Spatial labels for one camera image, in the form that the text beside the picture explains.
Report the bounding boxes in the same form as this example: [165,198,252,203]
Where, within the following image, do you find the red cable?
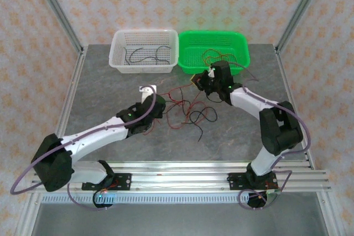
[207,51,247,69]
[201,49,222,66]
[162,81,204,131]
[143,118,165,137]

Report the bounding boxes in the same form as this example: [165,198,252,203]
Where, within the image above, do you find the black cable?
[123,46,157,66]
[154,44,171,65]
[163,96,218,143]

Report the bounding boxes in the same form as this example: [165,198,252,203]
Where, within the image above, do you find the green plastic basket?
[178,30,251,76]

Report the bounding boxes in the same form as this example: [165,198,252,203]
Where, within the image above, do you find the white plastic basket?
[109,28,179,74]

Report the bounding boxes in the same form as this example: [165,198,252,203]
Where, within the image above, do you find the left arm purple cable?
[9,85,158,212]

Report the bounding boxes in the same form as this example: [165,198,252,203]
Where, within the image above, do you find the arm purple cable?
[225,59,312,211]
[9,85,158,212]

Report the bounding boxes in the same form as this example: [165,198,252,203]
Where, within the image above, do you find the aluminium table side rail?
[49,46,86,162]
[275,46,316,170]

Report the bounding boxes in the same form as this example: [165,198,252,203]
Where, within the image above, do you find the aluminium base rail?
[27,160,332,194]

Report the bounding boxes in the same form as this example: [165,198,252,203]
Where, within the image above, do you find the grey slotted cable duct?
[41,192,279,204]

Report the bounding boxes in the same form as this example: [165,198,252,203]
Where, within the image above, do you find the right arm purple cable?
[225,59,312,211]

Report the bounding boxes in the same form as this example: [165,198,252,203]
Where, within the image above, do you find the aluminium frame post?
[315,191,343,236]
[29,0,85,53]
[15,193,42,236]
[275,0,330,53]

